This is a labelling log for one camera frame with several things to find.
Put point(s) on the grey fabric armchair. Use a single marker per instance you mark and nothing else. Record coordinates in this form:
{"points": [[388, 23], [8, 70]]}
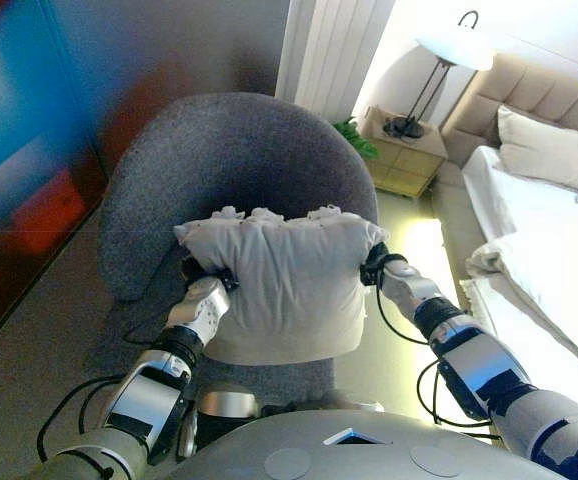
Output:
{"points": [[229, 165]]}

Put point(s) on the green potted plant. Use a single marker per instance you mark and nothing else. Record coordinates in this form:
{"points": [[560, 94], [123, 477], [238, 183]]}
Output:
{"points": [[356, 137]]}

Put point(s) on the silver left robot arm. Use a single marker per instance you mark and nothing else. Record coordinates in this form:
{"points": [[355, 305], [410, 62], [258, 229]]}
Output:
{"points": [[144, 400]]}

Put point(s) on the left robot leg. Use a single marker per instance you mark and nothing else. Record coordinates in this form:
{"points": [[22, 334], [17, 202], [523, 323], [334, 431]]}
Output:
{"points": [[224, 402]]}

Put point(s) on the beige pillow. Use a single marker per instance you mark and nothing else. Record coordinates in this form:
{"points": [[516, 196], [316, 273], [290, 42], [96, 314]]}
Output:
{"points": [[549, 150]]}

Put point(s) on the white duvet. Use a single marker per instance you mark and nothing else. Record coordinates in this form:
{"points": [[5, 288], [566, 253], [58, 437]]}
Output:
{"points": [[544, 270]]}

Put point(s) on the beige upholstered bed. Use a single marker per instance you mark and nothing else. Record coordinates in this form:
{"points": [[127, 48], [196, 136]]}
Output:
{"points": [[519, 90]]}

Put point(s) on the glossy dark cabinet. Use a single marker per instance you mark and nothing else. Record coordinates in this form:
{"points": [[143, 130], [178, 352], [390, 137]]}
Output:
{"points": [[24, 150]]}

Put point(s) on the black lamp with white shade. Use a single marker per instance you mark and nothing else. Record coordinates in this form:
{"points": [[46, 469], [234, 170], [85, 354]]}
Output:
{"points": [[456, 47]]}

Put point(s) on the white fringed cushion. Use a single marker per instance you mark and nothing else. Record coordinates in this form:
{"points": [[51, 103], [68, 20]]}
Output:
{"points": [[294, 290]]}

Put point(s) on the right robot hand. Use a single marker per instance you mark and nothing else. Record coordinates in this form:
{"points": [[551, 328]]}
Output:
{"points": [[374, 265]]}

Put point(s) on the grey robot torso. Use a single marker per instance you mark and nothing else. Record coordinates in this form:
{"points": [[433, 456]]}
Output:
{"points": [[349, 455]]}

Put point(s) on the beige wooden nightstand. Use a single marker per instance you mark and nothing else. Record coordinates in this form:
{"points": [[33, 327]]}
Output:
{"points": [[409, 160]]}

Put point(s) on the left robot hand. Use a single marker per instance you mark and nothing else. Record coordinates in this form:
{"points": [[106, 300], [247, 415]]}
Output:
{"points": [[194, 270]]}

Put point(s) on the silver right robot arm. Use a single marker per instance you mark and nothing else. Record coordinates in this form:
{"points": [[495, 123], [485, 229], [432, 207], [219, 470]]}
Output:
{"points": [[479, 365]]}

